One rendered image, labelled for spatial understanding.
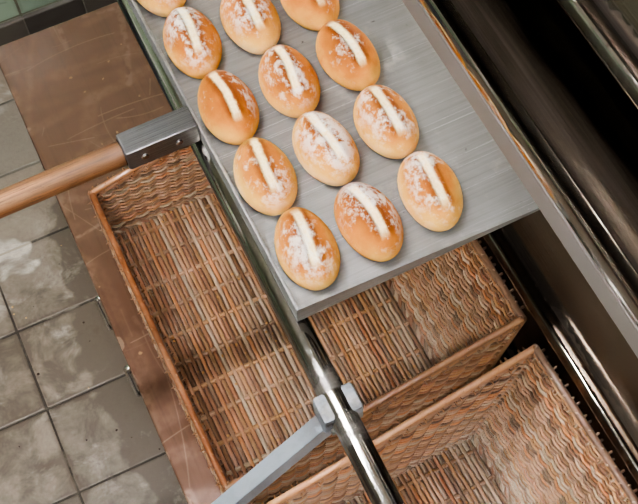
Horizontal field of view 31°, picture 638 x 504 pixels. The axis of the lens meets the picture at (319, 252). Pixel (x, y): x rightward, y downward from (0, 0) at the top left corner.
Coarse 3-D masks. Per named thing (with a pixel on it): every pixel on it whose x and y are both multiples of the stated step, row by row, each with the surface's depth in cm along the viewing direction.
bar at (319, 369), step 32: (160, 64) 139; (224, 192) 131; (256, 256) 127; (288, 320) 123; (320, 352) 121; (320, 384) 120; (352, 384) 120; (320, 416) 119; (352, 416) 118; (288, 448) 124; (352, 448) 117; (256, 480) 127; (384, 480) 115
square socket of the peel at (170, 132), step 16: (176, 112) 132; (144, 128) 131; (160, 128) 131; (176, 128) 130; (192, 128) 131; (128, 144) 130; (144, 144) 130; (160, 144) 130; (176, 144) 132; (128, 160) 130; (144, 160) 131
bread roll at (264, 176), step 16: (256, 144) 127; (272, 144) 128; (240, 160) 127; (256, 160) 126; (272, 160) 125; (288, 160) 128; (240, 176) 127; (256, 176) 125; (272, 176) 125; (288, 176) 126; (240, 192) 128; (256, 192) 125; (272, 192) 125; (288, 192) 126; (256, 208) 127; (272, 208) 126; (288, 208) 127
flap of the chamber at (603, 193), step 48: (480, 0) 113; (528, 0) 114; (528, 48) 111; (576, 48) 111; (480, 96) 107; (528, 96) 107; (576, 96) 108; (624, 96) 109; (576, 144) 105; (624, 144) 106; (624, 192) 103; (576, 240) 100; (624, 240) 100; (624, 336) 97
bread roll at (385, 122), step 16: (368, 96) 130; (384, 96) 129; (400, 96) 131; (368, 112) 129; (384, 112) 128; (400, 112) 128; (368, 128) 129; (384, 128) 128; (400, 128) 128; (416, 128) 130; (368, 144) 130; (384, 144) 129; (400, 144) 128; (416, 144) 130
